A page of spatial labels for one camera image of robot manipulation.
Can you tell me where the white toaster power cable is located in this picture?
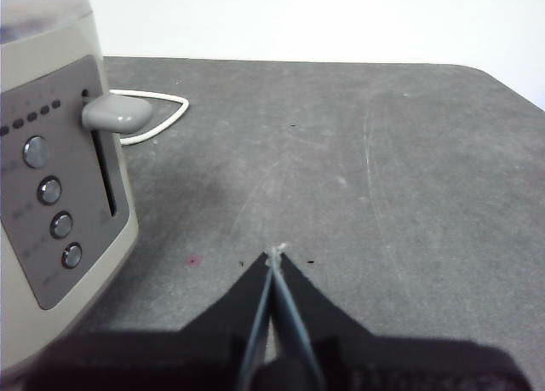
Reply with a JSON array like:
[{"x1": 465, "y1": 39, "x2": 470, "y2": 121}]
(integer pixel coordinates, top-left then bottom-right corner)
[{"x1": 108, "y1": 89, "x2": 191, "y2": 147}]

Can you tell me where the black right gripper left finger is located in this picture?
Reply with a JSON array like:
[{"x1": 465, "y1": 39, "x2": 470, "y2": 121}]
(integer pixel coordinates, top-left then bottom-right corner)
[{"x1": 23, "y1": 253, "x2": 273, "y2": 391}]

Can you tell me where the cream and chrome toaster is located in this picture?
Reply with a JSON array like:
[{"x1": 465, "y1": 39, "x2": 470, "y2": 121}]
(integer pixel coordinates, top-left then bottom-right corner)
[{"x1": 0, "y1": 0, "x2": 141, "y2": 377}]

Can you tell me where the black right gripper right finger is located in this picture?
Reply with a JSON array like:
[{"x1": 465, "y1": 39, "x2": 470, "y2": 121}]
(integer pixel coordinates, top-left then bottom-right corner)
[{"x1": 250, "y1": 251, "x2": 532, "y2": 391}]

